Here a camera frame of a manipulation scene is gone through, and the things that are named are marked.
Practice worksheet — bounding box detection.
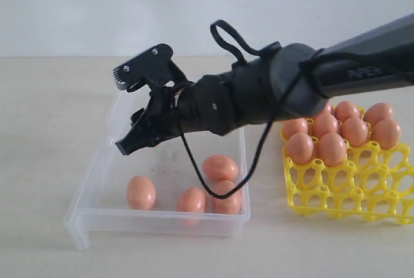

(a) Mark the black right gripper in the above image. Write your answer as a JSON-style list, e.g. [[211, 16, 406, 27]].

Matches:
[[116, 61, 192, 155]]

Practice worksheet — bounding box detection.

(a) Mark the brown egg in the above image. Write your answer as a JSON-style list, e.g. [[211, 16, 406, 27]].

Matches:
[[363, 102, 393, 127], [127, 176, 157, 210], [283, 118, 309, 139], [177, 187, 206, 213], [212, 180, 242, 215], [286, 132, 314, 165], [371, 118, 401, 150], [318, 133, 347, 167], [313, 112, 339, 138], [341, 117, 369, 147], [202, 155, 239, 181]]

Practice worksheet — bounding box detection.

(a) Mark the clear plastic tray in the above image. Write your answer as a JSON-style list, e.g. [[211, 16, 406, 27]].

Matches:
[[64, 88, 250, 250]]

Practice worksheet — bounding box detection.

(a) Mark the brown egg placed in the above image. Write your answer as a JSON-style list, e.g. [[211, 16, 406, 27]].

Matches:
[[322, 102, 334, 115], [334, 101, 360, 123]]

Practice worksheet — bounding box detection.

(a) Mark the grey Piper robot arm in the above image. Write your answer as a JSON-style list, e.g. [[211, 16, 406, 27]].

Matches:
[[113, 15, 413, 155]]

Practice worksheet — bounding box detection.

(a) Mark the yellow plastic egg tray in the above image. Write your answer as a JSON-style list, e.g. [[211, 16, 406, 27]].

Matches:
[[281, 107, 413, 224]]

